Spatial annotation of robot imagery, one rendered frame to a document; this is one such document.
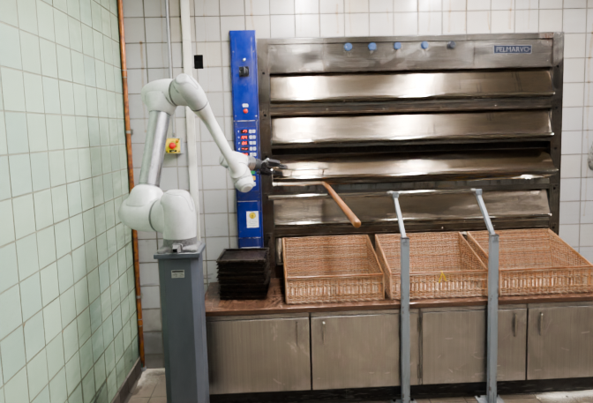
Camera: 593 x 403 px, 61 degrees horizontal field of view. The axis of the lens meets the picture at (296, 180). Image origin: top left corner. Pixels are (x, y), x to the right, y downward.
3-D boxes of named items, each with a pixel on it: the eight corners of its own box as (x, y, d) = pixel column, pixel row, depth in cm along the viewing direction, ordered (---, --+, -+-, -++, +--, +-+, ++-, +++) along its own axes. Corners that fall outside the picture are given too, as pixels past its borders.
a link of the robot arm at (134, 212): (146, 230, 227) (108, 227, 235) (168, 234, 242) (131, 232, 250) (171, 72, 242) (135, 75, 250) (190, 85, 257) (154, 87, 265)
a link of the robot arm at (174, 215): (183, 241, 223) (182, 192, 220) (151, 239, 229) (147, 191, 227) (204, 234, 238) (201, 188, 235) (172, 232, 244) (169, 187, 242)
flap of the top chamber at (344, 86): (270, 103, 311) (269, 74, 316) (552, 96, 318) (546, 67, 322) (270, 100, 307) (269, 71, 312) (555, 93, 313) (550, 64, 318)
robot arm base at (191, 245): (153, 256, 220) (153, 243, 220) (165, 244, 242) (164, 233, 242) (195, 254, 221) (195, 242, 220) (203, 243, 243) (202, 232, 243)
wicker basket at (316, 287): (281, 279, 322) (281, 236, 319) (369, 275, 325) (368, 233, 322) (284, 305, 274) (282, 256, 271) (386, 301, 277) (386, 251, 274)
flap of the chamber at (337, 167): (273, 182, 310) (272, 157, 322) (555, 174, 317) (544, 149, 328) (273, 181, 308) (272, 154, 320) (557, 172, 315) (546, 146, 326)
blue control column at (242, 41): (256, 279, 518) (248, 68, 495) (271, 278, 519) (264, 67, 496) (243, 367, 326) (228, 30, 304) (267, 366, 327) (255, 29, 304)
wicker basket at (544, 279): (464, 272, 326) (464, 230, 323) (548, 268, 329) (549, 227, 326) (498, 297, 277) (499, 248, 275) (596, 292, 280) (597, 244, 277)
